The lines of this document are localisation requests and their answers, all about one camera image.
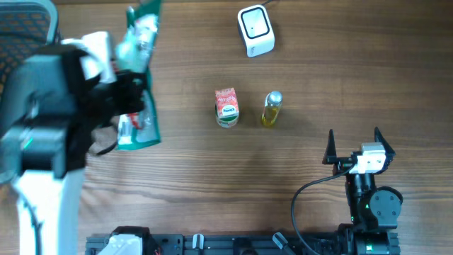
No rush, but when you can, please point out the orange small carton box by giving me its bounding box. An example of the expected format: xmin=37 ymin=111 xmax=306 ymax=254
xmin=215 ymin=88 xmax=239 ymax=118

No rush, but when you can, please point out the grey plastic shopping basket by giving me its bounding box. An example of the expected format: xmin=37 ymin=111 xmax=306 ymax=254
xmin=1 ymin=0 xmax=62 ymax=88

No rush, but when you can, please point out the right camera cable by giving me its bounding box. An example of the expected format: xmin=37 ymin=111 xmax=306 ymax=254
xmin=290 ymin=163 xmax=358 ymax=255

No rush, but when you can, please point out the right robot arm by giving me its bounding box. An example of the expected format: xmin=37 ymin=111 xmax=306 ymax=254
xmin=323 ymin=127 xmax=403 ymax=255

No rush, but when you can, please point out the small yellow oil bottle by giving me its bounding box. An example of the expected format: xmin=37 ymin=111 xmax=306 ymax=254
xmin=261 ymin=91 xmax=283 ymax=127

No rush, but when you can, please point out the green 3M product package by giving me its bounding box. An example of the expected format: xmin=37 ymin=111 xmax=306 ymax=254
xmin=115 ymin=0 xmax=162 ymax=151

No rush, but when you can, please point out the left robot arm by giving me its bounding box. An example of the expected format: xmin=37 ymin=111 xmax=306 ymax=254
xmin=1 ymin=45 xmax=146 ymax=254

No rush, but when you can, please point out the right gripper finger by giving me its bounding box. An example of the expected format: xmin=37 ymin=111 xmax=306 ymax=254
xmin=322 ymin=129 xmax=338 ymax=164
xmin=374 ymin=127 xmax=396 ymax=156

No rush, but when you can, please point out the white barcode scanner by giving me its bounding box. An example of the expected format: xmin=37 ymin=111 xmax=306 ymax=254
xmin=237 ymin=4 xmax=275 ymax=58

